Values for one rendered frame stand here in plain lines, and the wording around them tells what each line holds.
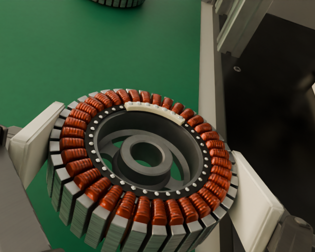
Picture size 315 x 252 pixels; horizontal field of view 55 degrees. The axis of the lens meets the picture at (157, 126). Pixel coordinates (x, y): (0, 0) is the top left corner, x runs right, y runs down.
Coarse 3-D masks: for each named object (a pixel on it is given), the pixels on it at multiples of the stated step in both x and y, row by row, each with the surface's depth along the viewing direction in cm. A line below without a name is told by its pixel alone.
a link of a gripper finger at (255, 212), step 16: (240, 160) 19; (240, 176) 18; (256, 176) 17; (240, 192) 17; (256, 192) 15; (240, 208) 17; (256, 208) 15; (272, 208) 14; (240, 224) 16; (256, 224) 15; (272, 224) 14; (256, 240) 14
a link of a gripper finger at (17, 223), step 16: (0, 128) 12; (0, 144) 12; (0, 160) 11; (0, 176) 10; (16, 176) 10; (0, 192) 9; (16, 192) 10; (0, 208) 9; (16, 208) 9; (32, 208) 9; (0, 224) 8; (16, 224) 8; (32, 224) 8; (0, 240) 8; (16, 240) 8; (32, 240) 8
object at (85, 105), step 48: (96, 96) 19; (144, 96) 21; (96, 144) 17; (144, 144) 19; (192, 144) 19; (48, 192) 17; (96, 192) 14; (144, 192) 15; (192, 192) 16; (96, 240) 15; (144, 240) 15; (192, 240) 15
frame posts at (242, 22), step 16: (224, 0) 43; (240, 0) 34; (256, 0) 33; (272, 0) 32; (240, 16) 34; (256, 16) 34; (224, 32) 37; (240, 32) 36; (224, 48) 37; (240, 48) 37
